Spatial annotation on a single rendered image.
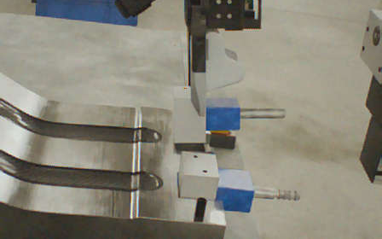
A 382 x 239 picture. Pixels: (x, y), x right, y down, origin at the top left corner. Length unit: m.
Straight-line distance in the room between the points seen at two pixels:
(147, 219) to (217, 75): 0.19
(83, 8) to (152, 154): 3.22
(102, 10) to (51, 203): 3.33
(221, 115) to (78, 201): 0.20
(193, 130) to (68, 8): 3.21
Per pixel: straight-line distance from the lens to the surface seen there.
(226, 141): 1.01
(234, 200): 0.71
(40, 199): 0.68
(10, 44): 1.33
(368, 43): 1.19
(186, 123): 0.78
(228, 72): 0.76
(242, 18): 0.75
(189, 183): 0.69
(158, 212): 0.67
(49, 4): 3.97
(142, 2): 0.76
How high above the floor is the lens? 1.25
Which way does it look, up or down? 24 degrees down
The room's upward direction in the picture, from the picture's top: 9 degrees clockwise
